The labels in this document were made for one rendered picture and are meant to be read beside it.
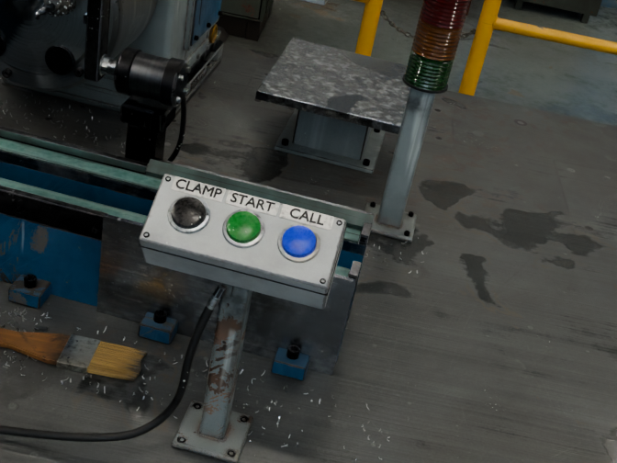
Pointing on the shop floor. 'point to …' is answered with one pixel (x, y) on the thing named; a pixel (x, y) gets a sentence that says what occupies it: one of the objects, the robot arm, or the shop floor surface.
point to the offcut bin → (568, 6)
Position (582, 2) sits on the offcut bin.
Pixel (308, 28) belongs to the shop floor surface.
